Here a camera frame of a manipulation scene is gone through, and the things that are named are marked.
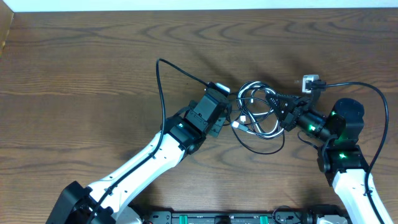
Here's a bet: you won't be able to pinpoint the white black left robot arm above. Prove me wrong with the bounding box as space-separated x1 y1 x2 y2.
47 86 231 224

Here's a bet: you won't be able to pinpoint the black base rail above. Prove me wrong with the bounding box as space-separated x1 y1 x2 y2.
143 210 302 224

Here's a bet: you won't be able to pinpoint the black camera cable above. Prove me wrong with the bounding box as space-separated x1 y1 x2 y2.
85 58 215 224
312 80 390 224

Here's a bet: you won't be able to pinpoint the white usb cable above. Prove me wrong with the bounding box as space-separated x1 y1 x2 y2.
231 81 285 139

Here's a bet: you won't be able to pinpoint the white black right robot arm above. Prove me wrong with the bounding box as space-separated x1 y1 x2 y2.
266 94 392 223

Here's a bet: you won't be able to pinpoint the black left camera cable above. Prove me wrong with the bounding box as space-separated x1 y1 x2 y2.
85 58 215 224

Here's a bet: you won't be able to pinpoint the black right camera cable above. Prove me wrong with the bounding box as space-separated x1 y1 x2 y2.
312 80 390 224

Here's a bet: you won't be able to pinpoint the black usb cable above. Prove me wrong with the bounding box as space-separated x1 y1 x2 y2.
228 81 286 156

